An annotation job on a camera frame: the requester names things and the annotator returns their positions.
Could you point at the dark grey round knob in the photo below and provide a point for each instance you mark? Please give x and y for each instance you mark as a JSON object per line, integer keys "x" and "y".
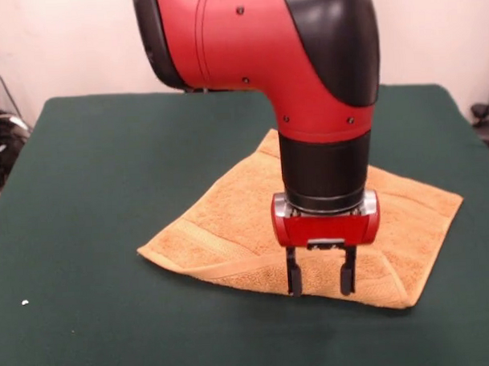
{"x": 481, "y": 110}

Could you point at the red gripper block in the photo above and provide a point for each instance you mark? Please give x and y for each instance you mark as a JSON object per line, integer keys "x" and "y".
{"x": 324, "y": 228}

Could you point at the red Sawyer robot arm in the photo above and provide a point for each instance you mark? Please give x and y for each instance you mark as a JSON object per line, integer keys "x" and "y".
{"x": 264, "y": 50}

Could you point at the tan terry towel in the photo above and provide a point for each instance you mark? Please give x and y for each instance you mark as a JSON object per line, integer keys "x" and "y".
{"x": 230, "y": 223}

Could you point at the small white crumb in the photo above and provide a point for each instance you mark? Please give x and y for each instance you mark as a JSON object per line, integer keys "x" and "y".
{"x": 24, "y": 302}

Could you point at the dark green table cloth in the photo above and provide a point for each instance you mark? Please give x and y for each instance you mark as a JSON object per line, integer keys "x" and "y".
{"x": 88, "y": 196}

